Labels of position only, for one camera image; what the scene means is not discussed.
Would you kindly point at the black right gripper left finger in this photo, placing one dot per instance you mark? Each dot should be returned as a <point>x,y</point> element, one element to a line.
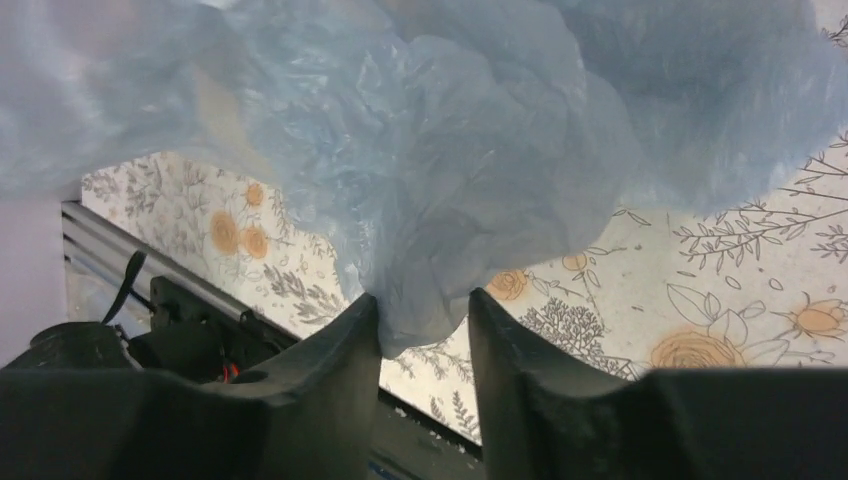
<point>306,413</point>

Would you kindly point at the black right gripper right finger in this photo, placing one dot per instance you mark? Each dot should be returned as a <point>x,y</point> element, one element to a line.
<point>544,414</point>

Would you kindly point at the light blue plastic trash bag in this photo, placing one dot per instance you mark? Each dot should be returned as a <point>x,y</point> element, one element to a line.
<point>433,143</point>

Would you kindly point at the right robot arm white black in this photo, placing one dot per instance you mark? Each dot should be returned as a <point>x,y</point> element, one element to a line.
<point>189,338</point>

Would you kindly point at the floral patterned table mat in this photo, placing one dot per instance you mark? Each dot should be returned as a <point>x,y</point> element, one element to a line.
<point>761,284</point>

